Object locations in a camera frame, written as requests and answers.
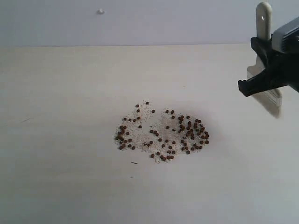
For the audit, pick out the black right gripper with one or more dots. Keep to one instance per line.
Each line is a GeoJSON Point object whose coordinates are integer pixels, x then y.
{"type": "Point", "coordinates": [281, 60]}

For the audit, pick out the wide wooden paint brush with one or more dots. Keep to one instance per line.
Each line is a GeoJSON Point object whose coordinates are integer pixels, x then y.
{"type": "Point", "coordinates": [271, 100]}

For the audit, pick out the pile of beans and rice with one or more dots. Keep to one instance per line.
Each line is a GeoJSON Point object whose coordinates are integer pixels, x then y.
{"type": "Point", "coordinates": [163, 135]}

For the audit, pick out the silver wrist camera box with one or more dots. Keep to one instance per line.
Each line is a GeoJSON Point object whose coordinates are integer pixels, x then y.
{"type": "Point", "coordinates": [286, 35]}

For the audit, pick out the white wall plug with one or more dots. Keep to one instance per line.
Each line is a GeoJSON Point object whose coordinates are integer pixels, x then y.
{"type": "Point", "coordinates": [100, 11]}

